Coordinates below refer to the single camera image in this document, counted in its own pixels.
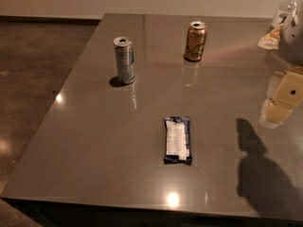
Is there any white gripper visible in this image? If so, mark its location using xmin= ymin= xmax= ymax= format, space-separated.
xmin=258 ymin=13 xmax=303 ymax=129

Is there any silver blue redbull can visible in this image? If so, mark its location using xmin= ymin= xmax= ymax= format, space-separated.
xmin=114 ymin=36 xmax=135 ymax=84

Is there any gold soda can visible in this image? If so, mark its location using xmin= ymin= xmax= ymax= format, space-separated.
xmin=184 ymin=21 xmax=207 ymax=61

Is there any clear plastic bottle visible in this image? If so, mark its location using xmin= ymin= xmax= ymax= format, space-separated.
xmin=270 ymin=0 xmax=299 ymax=28

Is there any dark blue snack bar wrapper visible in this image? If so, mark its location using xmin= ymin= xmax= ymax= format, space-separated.
xmin=164 ymin=116 xmax=192 ymax=166

